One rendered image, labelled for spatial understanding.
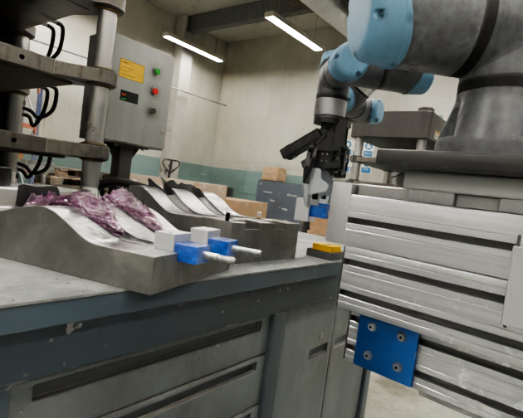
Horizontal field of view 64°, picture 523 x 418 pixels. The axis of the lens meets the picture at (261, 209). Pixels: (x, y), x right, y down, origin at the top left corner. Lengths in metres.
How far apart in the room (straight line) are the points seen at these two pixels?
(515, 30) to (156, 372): 0.74
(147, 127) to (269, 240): 0.96
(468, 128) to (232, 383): 0.72
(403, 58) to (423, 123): 4.36
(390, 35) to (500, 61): 0.13
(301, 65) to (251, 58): 1.44
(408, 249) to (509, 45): 0.27
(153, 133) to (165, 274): 1.22
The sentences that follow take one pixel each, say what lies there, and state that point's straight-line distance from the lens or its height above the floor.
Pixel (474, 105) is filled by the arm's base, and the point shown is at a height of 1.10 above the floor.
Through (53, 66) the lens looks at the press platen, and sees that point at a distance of 1.55.
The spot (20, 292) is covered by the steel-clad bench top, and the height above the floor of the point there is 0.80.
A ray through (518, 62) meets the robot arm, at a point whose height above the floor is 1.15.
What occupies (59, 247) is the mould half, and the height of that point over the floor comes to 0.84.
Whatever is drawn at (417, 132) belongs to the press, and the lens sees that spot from 4.91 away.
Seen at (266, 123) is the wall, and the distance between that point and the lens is 9.35.
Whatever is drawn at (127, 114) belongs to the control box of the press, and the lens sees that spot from 1.74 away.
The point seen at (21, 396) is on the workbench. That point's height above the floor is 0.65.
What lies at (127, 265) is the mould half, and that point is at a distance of 0.63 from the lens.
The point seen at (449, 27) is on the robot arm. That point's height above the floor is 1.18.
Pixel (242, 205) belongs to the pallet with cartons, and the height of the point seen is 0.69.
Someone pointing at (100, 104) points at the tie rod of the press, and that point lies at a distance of 1.53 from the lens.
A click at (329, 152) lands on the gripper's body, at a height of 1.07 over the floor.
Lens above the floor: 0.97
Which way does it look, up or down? 3 degrees down
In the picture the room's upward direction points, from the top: 7 degrees clockwise
